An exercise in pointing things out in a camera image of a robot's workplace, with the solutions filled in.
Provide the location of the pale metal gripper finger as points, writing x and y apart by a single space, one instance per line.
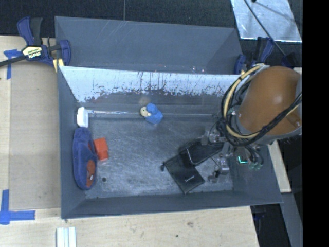
222 166
212 137

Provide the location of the black pouch with white print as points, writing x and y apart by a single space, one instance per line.
189 176

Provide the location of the blue toy figure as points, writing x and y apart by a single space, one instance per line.
153 114

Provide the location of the grey metal bin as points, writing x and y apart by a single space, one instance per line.
133 148

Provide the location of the orange block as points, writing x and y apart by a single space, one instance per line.
101 148

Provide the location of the white rounded plastic piece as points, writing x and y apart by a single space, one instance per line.
82 117

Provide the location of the blue and red plush slipper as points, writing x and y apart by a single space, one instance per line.
82 158

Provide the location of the pale brown flat board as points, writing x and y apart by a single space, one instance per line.
33 138

